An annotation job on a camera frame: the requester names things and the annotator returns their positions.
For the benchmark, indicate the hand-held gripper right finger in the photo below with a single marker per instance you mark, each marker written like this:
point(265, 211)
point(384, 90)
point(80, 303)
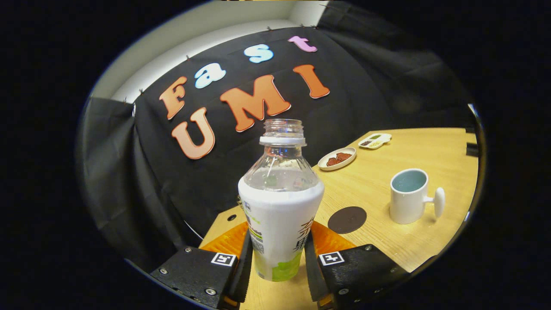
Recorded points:
point(361, 271)

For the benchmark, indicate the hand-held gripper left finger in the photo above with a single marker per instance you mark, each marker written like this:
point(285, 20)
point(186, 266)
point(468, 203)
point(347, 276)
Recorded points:
point(193, 271)

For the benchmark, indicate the round brown coaster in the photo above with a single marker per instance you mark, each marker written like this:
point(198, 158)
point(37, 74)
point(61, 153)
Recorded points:
point(347, 220)

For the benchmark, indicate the white cup blue inside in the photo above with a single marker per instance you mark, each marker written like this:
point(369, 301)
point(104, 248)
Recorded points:
point(407, 206)

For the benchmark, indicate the clear juice bottle white label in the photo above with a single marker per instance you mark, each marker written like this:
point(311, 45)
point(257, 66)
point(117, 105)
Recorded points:
point(280, 215)

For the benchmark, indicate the wooden table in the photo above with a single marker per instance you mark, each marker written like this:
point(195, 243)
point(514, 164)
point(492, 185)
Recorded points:
point(387, 249)

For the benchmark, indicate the white oval plate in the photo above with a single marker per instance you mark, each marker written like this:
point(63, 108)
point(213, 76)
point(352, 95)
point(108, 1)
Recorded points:
point(322, 164)

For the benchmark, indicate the red dried food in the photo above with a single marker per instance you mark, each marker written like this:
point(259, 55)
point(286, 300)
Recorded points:
point(340, 158)

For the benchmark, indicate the white divided dish with beans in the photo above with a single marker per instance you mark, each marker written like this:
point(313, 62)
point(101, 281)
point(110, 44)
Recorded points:
point(384, 138)

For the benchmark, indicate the small black block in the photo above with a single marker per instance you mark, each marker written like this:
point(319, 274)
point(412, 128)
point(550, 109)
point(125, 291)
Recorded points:
point(472, 150)

